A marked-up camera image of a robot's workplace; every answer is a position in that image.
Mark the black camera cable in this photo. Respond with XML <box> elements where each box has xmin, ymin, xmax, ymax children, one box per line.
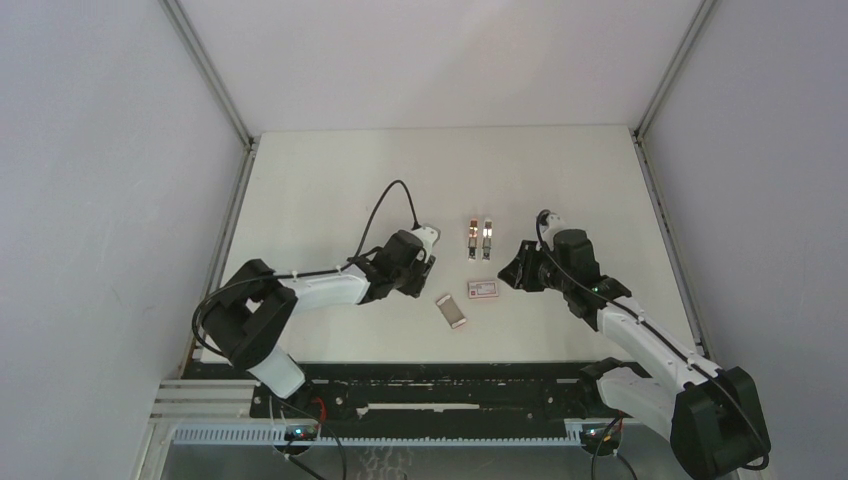
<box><xmin>535</xmin><ymin>209</ymin><xmax>773</xmax><ymax>472</ymax></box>
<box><xmin>190</xmin><ymin>179</ymin><xmax>423</xmax><ymax>359</ymax></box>

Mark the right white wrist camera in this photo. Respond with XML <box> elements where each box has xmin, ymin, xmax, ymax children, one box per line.
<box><xmin>537</xmin><ymin>210</ymin><xmax>565</xmax><ymax>234</ymax></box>

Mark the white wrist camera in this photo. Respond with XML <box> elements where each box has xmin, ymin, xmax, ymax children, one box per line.
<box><xmin>537</xmin><ymin>210</ymin><xmax>565</xmax><ymax>234</ymax></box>
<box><xmin>411</xmin><ymin>225</ymin><xmax>441</xmax><ymax>258</ymax></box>

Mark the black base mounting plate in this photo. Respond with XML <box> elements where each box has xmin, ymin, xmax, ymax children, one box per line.
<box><xmin>249</xmin><ymin>362</ymin><xmax>617</xmax><ymax>437</ymax></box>

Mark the white mini stapler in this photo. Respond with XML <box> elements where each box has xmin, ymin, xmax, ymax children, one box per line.
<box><xmin>482</xmin><ymin>219</ymin><xmax>493</xmax><ymax>261</ymax></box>

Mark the right black camera cable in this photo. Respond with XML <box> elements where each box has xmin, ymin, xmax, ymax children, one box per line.
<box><xmin>535</xmin><ymin>209</ymin><xmax>773</xmax><ymax>472</ymax></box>

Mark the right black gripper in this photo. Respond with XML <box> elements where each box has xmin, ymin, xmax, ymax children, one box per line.
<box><xmin>499</xmin><ymin>239</ymin><xmax>573</xmax><ymax>293</ymax></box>

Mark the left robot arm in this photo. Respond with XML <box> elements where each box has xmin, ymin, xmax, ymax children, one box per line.
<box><xmin>192</xmin><ymin>225</ymin><xmax>440</xmax><ymax>417</ymax></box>

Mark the left aluminium frame post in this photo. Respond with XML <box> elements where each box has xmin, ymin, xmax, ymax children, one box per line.
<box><xmin>158</xmin><ymin>0</ymin><xmax>258</xmax><ymax>372</ymax></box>

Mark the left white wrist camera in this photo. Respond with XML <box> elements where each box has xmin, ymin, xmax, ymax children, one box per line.
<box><xmin>411</xmin><ymin>225</ymin><xmax>441</xmax><ymax>258</ymax></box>

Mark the left black camera cable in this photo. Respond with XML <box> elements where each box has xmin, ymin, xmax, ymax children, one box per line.
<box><xmin>190</xmin><ymin>179</ymin><xmax>423</xmax><ymax>359</ymax></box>

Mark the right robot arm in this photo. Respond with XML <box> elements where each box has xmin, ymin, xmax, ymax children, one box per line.
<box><xmin>497</xmin><ymin>229</ymin><xmax>771</xmax><ymax>479</ymax></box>

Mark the right aluminium frame post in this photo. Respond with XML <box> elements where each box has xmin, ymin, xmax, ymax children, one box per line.
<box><xmin>630</xmin><ymin>0</ymin><xmax>720</xmax><ymax>355</ymax></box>

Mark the white slotted cable duct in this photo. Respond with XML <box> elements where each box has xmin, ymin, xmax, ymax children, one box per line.
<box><xmin>171</xmin><ymin>423</ymin><xmax>583</xmax><ymax>447</ymax></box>

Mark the cardboard staple box tray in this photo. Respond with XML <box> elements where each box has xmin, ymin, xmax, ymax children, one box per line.
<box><xmin>435</xmin><ymin>294</ymin><xmax>467</xmax><ymax>329</ymax></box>

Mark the aluminium frame post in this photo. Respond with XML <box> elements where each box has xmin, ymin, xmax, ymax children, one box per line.
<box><xmin>158</xmin><ymin>0</ymin><xmax>258</xmax><ymax>372</ymax></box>
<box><xmin>630</xmin><ymin>0</ymin><xmax>720</xmax><ymax>355</ymax></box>

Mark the red staple box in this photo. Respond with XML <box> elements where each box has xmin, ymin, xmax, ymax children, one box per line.
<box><xmin>467</xmin><ymin>280</ymin><xmax>499</xmax><ymax>299</ymax></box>

